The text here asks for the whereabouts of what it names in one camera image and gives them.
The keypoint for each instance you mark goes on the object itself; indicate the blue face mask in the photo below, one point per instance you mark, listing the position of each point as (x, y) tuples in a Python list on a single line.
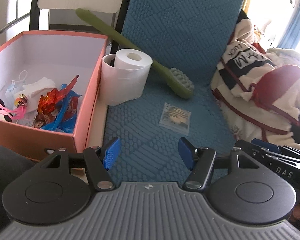
[(15, 87)]

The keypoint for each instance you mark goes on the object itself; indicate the pink cardboard storage box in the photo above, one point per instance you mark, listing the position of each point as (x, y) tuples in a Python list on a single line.
[(59, 56)]

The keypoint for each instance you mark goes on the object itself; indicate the clear plastic sachet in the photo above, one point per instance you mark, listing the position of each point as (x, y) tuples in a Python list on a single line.
[(175, 119)]

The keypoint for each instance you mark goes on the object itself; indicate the blue snack wrapper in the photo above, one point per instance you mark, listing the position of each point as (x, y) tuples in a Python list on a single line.
[(66, 117)]

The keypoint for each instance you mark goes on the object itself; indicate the red foil tea packet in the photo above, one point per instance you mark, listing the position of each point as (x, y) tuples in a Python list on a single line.
[(66, 89)]

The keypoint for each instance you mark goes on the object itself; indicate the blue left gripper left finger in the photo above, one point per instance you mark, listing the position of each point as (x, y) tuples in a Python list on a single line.
[(110, 152)]

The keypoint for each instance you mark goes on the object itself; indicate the shiny red foil wrapper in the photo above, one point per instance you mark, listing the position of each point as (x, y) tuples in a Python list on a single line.
[(47, 104)]

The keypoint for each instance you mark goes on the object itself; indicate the white toilet paper roll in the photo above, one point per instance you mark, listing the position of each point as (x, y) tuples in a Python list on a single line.
[(123, 76)]

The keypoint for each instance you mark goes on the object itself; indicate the blue quilted sofa cover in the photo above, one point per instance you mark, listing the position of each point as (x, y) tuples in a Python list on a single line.
[(191, 36)]

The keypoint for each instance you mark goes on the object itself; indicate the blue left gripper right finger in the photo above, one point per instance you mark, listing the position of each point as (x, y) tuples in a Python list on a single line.
[(188, 153)]

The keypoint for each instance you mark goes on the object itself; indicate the white tissue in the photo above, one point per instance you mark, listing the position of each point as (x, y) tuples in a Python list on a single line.
[(33, 89)]

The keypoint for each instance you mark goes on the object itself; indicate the red snack wrapper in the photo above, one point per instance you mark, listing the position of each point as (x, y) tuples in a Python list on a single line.
[(42, 120)]

